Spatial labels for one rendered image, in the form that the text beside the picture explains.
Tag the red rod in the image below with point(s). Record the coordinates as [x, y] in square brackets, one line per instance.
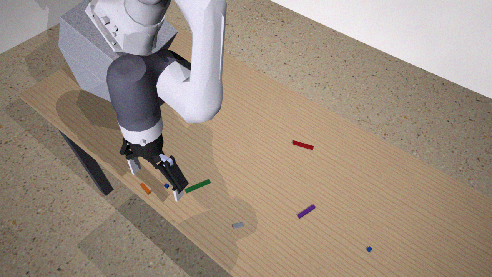
[303, 145]

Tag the purple rod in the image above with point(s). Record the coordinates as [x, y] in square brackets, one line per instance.
[306, 211]

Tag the green rod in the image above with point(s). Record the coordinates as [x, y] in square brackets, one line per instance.
[197, 186]

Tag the orange rod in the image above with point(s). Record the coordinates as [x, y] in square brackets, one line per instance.
[145, 188]

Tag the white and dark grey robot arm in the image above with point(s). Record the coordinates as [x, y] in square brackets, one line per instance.
[139, 85]

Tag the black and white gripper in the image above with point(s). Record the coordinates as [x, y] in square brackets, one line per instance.
[152, 152]

